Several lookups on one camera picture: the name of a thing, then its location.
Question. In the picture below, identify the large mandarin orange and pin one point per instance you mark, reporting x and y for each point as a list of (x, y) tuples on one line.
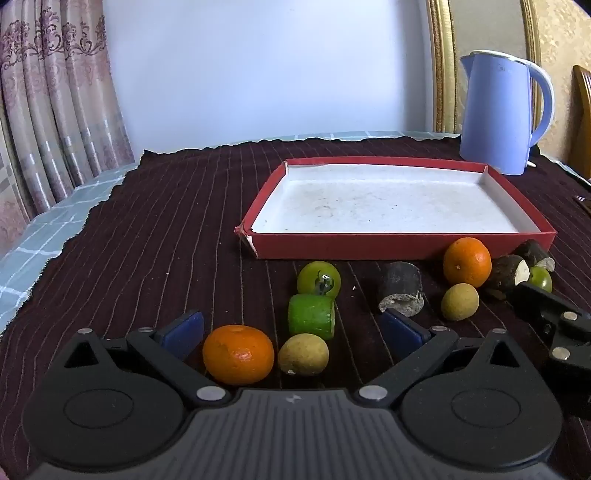
[(467, 261)]

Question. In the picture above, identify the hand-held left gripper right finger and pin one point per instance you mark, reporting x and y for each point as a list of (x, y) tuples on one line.
[(401, 330)]

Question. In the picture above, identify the dark sugarcane piece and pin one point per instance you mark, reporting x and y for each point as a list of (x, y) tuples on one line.
[(505, 272), (400, 281), (531, 251)]

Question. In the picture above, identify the gold framed wall panel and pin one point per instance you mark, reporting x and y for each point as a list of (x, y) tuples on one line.
[(445, 69)]

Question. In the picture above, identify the dark striped cloth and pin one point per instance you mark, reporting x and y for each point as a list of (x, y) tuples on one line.
[(161, 230)]

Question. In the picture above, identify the pink patterned curtain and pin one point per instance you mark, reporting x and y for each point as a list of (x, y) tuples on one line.
[(46, 92)]

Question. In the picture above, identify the wooden headboard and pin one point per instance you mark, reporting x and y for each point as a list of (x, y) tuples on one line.
[(582, 120)]

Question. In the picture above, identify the small mandarin orange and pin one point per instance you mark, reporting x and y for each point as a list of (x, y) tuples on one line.
[(238, 355)]

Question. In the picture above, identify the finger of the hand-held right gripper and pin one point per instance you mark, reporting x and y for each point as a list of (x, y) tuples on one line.
[(531, 300)]

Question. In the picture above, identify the blue electric kettle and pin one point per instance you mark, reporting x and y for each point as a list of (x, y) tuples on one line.
[(494, 115)]

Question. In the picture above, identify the green jujube with stem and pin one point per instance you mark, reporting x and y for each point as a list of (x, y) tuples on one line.
[(307, 277)]

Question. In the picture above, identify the red cardboard box tray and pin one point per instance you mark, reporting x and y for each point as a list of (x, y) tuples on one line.
[(392, 203)]

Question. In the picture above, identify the green sugarcane piece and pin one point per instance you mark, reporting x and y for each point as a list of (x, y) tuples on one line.
[(309, 316)]

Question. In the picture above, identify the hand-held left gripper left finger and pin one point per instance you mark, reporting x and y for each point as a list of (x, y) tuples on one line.
[(182, 332)]

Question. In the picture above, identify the yellow-brown longan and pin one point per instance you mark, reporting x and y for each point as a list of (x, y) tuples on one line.
[(302, 355), (459, 302)]

